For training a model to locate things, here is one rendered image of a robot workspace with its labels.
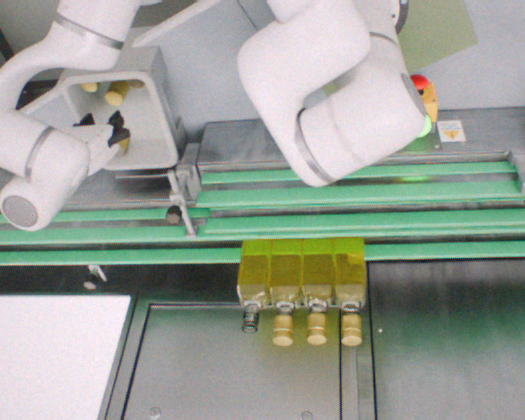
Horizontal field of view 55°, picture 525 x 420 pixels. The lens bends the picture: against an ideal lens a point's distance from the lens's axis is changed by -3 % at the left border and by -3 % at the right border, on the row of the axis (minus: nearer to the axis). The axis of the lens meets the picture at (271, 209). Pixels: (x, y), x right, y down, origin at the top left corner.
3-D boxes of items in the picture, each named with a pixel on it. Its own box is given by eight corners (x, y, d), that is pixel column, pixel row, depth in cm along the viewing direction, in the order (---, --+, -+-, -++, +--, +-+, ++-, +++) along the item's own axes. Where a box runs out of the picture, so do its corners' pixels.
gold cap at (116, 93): (108, 78, 98) (101, 92, 95) (125, 76, 97) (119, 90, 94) (114, 93, 100) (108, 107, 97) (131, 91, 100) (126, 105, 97)
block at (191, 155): (194, 176, 110) (188, 201, 105) (183, 142, 103) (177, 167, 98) (211, 176, 109) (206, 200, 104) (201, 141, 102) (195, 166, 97)
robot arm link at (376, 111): (421, 68, 68) (445, 147, 58) (338, 115, 75) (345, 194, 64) (385, 13, 63) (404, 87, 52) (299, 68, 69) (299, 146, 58)
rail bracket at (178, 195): (191, 207, 106) (180, 256, 98) (169, 145, 94) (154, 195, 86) (205, 206, 106) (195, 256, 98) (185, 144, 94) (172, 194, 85)
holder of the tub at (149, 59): (120, 160, 116) (111, 184, 111) (73, 53, 96) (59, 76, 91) (194, 156, 114) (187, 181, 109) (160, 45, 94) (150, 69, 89)
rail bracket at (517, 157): (502, 158, 92) (521, 213, 83) (511, 125, 86) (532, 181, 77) (525, 157, 91) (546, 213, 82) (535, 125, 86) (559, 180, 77)
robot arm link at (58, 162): (5, 130, 60) (80, 164, 62) (47, 98, 69) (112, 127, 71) (-11, 222, 68) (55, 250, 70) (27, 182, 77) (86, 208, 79)
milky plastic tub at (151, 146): (111, 143, 112) (100, 171, 107) (71, 53, 96) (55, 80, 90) (188, 139, 110) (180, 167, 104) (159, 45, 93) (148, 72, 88)
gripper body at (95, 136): (40, 190, 80) (70, 157, 90) (99, 186, 79) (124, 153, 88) (22, 147, 76) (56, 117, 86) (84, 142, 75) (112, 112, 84)
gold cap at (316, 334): (307, 322, 92) (307, 345, 89) (306, 312, 89) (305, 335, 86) (327, 322, 91) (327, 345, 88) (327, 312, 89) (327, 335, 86)
